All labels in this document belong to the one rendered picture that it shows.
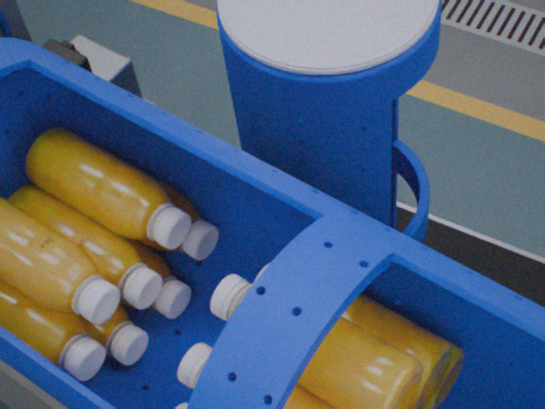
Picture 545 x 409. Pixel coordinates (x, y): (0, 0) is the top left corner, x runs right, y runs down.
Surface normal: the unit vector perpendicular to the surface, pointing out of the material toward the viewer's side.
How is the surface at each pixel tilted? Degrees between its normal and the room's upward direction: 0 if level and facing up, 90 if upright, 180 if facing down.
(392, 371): 1
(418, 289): 82
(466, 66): 0
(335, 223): 31
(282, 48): 0
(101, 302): 90
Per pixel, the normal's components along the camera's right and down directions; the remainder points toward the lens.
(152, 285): 0.81, 0.44
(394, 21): -0.08, -0.57
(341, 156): 0.06, 0.82
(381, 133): 0.45, 0.73
